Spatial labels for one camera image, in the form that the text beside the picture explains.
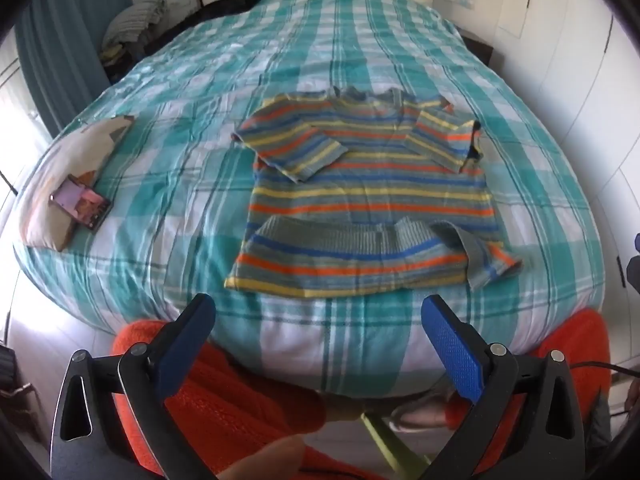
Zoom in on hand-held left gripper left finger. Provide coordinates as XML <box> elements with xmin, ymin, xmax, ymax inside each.
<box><xmin>50</xmin><ymin>293</ymin><xmax>218</xmax><ymax>480</ymax></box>

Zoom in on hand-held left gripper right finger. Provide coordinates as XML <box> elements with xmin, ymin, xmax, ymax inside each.
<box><xmin>421</xmin><ymin>295</ymin><xmax>586</xmax><ymax>480</ymax></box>

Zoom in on striped knit sweater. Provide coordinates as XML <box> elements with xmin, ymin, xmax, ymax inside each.
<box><xmin>224</xmin><ymin>87</ymin><xmax>523</xmax><ymax>297</ymax></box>

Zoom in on pile of folded clothes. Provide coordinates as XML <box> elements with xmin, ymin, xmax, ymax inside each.
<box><xmin>101</xmin><ymin>0</ymin><xmax>168</xmax><ymax>61</ymax></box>

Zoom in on grey slipper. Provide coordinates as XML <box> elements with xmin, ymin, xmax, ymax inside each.
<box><xmin>390</xmin><ymin>385</ymin><xmax>451</xmax><ymax>433</ymax></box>

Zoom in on person's orange trousers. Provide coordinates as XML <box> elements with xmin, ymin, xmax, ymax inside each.
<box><xmin>111</xmin><ymin>307</ymin><xmax>613</xmax><ymax>480</ymax></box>

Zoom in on green stool leg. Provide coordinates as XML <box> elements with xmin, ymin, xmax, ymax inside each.
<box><xmin>360</xmin><ymin>412</ymin><xmax>433</xmax><ymax>466</ymax></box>

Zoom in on teal plaid bed blanket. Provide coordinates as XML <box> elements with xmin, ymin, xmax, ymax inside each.
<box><xmin>12</xmin><ymin>0</ymin><xmax>608</xmax><ymax>401</ymax></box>

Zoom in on smartphone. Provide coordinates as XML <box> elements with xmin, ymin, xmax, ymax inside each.
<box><xmin>48</xmin><ymin>174</ymin><xmax>113</xmax><ymax>233</ymax></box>

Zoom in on white wardrobe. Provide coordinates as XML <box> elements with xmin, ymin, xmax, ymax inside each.
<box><xmin>497</xmin><ymin>0</ymin><xmax>640</xmax><ymax>261</ymax></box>

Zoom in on white patterned pillow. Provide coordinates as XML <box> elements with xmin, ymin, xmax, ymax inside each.
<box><xmin>19</xmin><ymin>115</ymin><xmax>137</xmax><ymax>252</ymax></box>

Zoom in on dark nightstand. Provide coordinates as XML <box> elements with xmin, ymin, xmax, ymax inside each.
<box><xmin>460</xmin><ymin>30</ymin><xmax>496</xmax><ymax>68</ymax></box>

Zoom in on teal curtain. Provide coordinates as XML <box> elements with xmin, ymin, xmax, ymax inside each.
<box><xmin>14</xmin><ymin>0</ymin><xmax>133</xmax><ymax>136</ymax></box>

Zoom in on black cloth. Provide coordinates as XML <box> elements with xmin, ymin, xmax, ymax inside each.
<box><xmin>145</xmin><ymin>0</ymin><xmax>262</xmax><ymax>56</ymax></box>

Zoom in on black cable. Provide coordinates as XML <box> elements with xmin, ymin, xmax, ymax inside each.
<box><xmin>570</xmin><ymin>360</ymin><xmax>640</xmax><ymax>377</ymax></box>

